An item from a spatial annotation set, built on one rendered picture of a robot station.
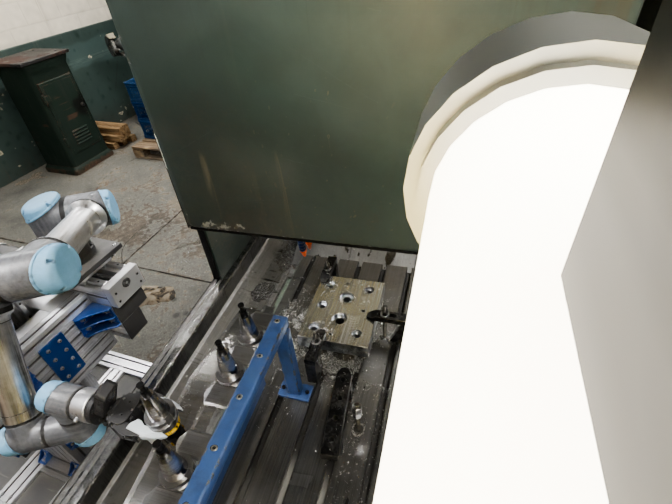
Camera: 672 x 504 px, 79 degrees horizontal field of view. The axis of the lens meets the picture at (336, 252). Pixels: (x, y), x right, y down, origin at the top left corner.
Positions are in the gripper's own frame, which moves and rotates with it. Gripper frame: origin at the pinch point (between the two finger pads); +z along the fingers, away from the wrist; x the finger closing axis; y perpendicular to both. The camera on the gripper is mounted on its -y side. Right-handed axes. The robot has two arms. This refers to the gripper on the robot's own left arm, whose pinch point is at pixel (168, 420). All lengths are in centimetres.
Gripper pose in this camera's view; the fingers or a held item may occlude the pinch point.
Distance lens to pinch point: 100.9
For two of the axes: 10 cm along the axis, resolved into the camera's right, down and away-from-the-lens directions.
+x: -2.6, 6.4, -7.3
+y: 1.0, 7.7, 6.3
